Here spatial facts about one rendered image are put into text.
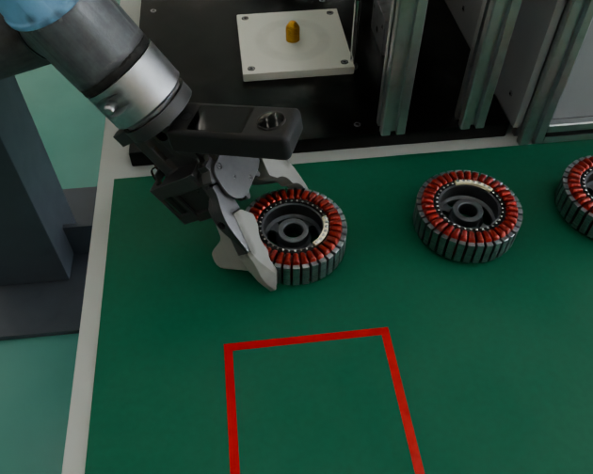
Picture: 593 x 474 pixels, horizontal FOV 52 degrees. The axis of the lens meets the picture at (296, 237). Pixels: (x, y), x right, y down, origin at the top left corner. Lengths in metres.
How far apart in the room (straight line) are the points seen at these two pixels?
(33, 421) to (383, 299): 1.01
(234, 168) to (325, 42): 0.36
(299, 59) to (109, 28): 0.38
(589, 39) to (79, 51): 0.53
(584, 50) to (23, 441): 1.26
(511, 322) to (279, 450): 0.26
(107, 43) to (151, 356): 0.28
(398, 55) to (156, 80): 0.28
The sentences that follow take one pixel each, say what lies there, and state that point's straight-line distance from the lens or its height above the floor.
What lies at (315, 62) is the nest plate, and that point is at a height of 0.78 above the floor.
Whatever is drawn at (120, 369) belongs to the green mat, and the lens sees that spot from 0.60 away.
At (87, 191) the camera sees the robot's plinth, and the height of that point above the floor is 0.02.
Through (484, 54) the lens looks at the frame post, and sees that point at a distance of 0.73.
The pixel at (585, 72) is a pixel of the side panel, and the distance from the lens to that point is 0.80.
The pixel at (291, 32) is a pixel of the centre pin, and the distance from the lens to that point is 0.89.
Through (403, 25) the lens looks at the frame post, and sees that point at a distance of 0.68.
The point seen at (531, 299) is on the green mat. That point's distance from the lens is 0.66.
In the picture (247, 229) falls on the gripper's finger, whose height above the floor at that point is 0.82.
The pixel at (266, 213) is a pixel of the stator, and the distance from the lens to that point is 0.65.
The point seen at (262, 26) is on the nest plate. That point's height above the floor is 0.78.
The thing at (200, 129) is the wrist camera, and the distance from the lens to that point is 0.55.
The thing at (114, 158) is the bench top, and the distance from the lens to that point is 0.79.
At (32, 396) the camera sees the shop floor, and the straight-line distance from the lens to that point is 1.51.
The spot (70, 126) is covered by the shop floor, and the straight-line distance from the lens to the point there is 2.10.
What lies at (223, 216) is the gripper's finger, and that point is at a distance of 0.56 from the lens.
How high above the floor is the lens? 1.26
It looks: 50 degrees down
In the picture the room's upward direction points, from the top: straight up
